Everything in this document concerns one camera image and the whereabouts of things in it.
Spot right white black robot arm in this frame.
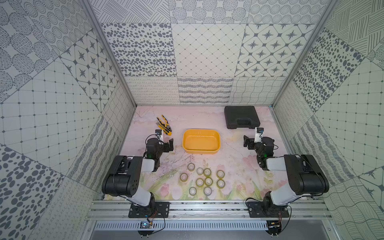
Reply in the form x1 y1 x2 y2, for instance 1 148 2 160
244 136 330 212

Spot right circuit board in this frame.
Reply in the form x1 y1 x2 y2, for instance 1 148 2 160
266 221 282 237

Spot white slotted cable duct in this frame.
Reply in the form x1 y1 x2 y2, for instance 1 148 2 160
95 220 268 231

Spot black plastic tool case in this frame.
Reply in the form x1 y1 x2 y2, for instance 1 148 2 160
224 106 261 129

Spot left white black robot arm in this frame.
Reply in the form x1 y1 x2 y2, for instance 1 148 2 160
102 135 174 211

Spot left green circuit board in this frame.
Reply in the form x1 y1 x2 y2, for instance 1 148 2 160
138 221 154 237

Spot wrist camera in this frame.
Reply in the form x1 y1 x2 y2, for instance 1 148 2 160
254 127 264 143
155 129 164 141

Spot transparent tape roll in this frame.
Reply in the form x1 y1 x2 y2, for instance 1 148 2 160
216 170 225 179
204 177 213 187
204 187 213 196
196 178 205 188
189 187 197 196
188 163 195 172
216 179 226 189
197 168 204 176
180 173 189 183
203 168 212 178

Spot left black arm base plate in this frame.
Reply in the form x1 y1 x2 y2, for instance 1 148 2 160
129 202 170 219

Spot aluminium mounting rail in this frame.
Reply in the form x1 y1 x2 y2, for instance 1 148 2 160
85 200 332 221

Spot yellow black pliers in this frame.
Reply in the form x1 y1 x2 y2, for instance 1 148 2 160
157 115 172 130

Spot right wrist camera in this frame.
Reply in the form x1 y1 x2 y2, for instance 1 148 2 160
254 127 264 143

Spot yellow black utility knife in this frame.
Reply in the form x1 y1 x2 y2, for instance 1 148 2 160
156 122 172 136

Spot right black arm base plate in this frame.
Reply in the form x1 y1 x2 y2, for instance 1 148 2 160
246 201 290 218

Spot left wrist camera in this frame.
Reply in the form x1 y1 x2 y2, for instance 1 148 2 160
155 129 164 141

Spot yellow plastic storage box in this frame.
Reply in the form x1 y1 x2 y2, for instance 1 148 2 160
182 129 221 155

